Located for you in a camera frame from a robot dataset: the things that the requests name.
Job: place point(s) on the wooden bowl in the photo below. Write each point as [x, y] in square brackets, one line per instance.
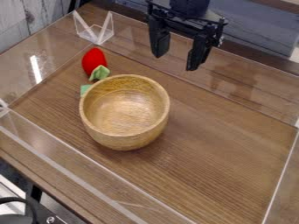
[125, 111]

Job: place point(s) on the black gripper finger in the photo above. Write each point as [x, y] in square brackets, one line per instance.
[199, 52]
[159, 36]

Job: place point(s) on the red plush strawberry green leaves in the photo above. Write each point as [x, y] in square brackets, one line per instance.
[95, 66]

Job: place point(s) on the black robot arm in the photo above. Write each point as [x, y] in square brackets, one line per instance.
[191, 19]

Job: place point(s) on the green felt piece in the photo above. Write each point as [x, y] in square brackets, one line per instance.
[84, 88]

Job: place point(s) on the clear acrylic corner bracket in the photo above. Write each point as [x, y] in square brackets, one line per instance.
[98, 34]

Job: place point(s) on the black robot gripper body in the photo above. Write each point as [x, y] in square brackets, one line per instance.
[189, 17]

